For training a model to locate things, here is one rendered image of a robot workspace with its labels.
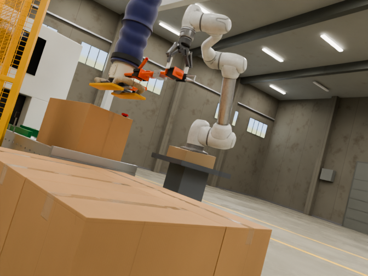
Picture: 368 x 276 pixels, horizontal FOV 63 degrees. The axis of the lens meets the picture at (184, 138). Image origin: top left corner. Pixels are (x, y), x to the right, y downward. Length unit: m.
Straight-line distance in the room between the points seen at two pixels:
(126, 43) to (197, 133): 0.89
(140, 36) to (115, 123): 0.65
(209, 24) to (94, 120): 1.01
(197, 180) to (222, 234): 1.34
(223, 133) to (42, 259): 1.78
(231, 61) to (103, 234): 1.76
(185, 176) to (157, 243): 1.51
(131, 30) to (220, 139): 1.05
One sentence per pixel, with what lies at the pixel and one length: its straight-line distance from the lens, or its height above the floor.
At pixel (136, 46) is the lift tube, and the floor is 1.43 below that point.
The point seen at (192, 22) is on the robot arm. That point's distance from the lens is 1.88.
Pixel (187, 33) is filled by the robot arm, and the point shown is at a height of 1.46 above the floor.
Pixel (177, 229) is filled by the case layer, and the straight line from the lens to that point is 0.97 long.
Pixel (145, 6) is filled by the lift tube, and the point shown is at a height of 1.72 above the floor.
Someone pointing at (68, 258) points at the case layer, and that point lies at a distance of 0.80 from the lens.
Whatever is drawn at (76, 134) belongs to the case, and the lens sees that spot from 2.21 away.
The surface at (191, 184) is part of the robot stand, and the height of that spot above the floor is 0.59.
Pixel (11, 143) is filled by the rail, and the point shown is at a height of 0.51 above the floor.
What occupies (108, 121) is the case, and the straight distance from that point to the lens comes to 2.27.
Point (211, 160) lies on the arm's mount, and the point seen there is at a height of 0.81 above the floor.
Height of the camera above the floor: 0.72
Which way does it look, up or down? 5 degrees up
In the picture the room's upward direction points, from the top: 16 degrees clockwise
